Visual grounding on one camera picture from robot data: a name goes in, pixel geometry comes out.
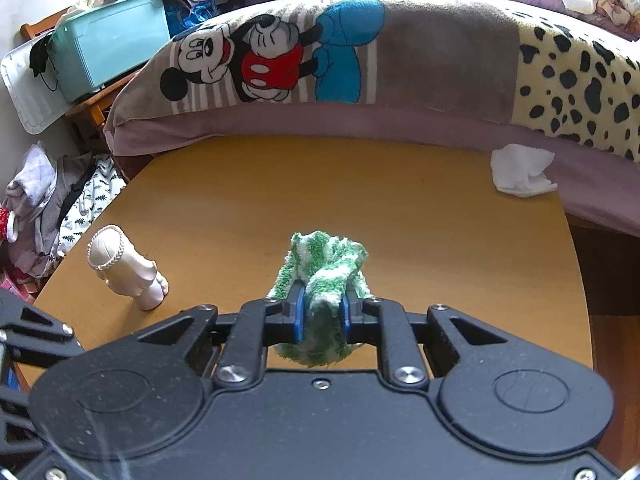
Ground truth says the green white fluffy cloth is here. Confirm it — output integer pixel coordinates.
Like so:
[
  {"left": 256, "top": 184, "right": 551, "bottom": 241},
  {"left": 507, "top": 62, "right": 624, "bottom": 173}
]
[{"left": 267, "top": 231, "right": 372, "bottom": 367}]

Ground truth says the wooden side table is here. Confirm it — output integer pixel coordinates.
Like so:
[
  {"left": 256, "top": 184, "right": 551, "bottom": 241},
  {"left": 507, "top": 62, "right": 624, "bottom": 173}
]
[{"left": 19, "top": 6, "right": 147, "bottom": 156}]

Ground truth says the teal plastic storage box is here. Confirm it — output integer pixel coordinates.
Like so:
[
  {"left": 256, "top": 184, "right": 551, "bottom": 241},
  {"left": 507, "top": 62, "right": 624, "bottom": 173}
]
[{"left": 47, "top": 0, "right": 169, "bottom": 103}]

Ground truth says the Mickey Mouse blanket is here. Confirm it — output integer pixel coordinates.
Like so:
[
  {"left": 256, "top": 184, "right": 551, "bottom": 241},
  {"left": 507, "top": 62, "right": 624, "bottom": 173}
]
[{"left": 104, "top": 0, "right": 639, "bottom": 162}]

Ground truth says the white plastic lid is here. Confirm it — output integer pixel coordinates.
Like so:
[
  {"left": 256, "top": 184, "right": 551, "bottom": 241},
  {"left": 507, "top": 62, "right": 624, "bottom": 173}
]
[{"left": 1, "top": 39, "right": 72, "bottom": 136}]

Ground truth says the red patterned cloth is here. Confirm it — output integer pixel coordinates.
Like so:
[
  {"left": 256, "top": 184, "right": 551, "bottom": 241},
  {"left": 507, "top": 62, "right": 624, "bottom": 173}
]
[{"left": 0, "top": 207, "right": 18, "bottom": 244}]

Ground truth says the crumpled white tissue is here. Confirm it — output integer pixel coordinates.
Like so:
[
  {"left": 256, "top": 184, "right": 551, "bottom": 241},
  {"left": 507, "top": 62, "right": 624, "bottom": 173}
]
[{"left": 490, "top": 144, "right": 558, "bottom": 198}]

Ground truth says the pile of clothes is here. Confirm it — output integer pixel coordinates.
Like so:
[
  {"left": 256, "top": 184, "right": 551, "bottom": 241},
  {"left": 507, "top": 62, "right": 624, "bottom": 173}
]
[{"left": 1, "top": 142, "right": 126, "bottom": 280}]

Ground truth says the purple bed sheet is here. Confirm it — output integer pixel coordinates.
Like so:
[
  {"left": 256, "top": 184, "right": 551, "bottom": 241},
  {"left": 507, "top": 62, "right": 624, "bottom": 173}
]
[{"left": 104, "top": 0, "right": 640, "bottom": 239}]

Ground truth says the white ceramic figurine container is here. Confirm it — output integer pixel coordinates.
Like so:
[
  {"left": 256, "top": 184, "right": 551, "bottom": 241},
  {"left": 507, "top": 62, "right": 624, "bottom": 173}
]
[{"left": 87, "top": 224, "right": 169, "bottom": 311}]

